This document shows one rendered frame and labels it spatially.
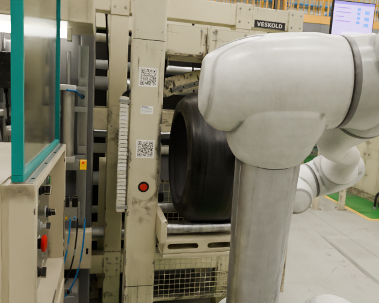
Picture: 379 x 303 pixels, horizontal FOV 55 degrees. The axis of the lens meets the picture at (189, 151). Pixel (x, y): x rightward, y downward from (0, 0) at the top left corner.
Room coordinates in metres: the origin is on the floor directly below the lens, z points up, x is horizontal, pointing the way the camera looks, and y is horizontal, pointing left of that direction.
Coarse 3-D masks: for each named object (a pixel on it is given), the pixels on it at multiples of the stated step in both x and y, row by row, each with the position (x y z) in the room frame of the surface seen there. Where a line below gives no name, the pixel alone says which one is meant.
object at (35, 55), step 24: (24, 0) 0.64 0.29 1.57; (48, 0) 0.92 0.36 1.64; (24, 24) 0.64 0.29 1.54; (48, 24) 0.92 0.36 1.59; (24, 48) 0.64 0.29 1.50; (48, 48) 0.92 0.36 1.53; (24, 72) 0.64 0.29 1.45; (48, 72) 0.93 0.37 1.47; (24, 96) 0.64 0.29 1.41; (48, 96) 0.93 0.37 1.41; (24, 120) 0.61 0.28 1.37; (48, 120) 0.93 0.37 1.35; (24, 144) 0.61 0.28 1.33; (48, 144) 0.94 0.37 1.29; (24, 168) 0.61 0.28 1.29
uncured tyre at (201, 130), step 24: (192, 96) 1.54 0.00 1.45; (192, 120) 1.42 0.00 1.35; (192, 144) 1.38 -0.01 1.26; (216, 144) 1.35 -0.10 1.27; (168, 168) 1.77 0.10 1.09; (192, 168) 1.36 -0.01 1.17; (216, 168) 1.34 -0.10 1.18; (192, 192) 1.37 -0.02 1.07; (216, 192) 1.35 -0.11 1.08; (192, 216) 1.44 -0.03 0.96; (216, 216) 1.44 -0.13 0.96
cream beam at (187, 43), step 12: (168, 24) 1.76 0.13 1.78; (168, 36) 1.76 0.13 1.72; (180, 36) 1.77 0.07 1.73; (192, 36) 1.78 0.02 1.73; (204, 36) 1.80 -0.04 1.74; (216, 36) 1.81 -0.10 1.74; (228, 36) 1.83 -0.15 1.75; (240, 36) 1.84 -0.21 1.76; (168, 48) 1.76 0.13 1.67; (180, 48) 1.77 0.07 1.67; (192, 48) 1.79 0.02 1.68; (204, 48) 1.80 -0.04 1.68; (180, 60) 1.98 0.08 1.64; (192, 60) 1.94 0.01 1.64
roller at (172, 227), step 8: (168, 224) 1.44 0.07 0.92; (176, 224) 1.44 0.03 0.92; (184, 224) 1.45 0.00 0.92; (192, 224) 1.46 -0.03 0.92; (200, 224) 1.47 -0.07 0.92; (208, 224) 1.47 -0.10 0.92; (216, 224) 1.48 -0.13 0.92; (224, 224) 1.49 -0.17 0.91; (168, 232) 1.43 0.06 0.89; (176, 232) 1.44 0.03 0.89; (184, 232) 1.45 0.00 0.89; (192, 232) 1.46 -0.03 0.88; (200, 232) 1.47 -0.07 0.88
